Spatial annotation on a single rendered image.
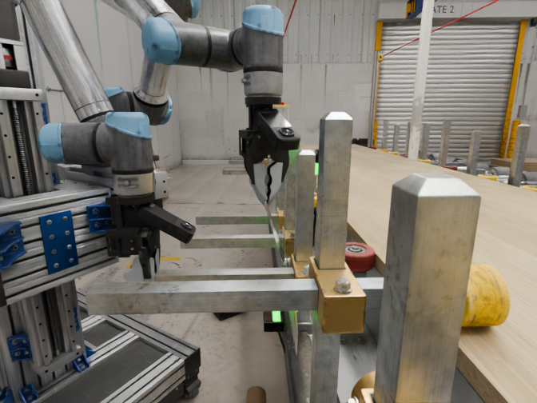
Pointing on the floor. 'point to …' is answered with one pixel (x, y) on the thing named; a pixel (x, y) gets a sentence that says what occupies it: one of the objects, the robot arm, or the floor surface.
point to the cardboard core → (256, 395)
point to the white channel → (420, 77)
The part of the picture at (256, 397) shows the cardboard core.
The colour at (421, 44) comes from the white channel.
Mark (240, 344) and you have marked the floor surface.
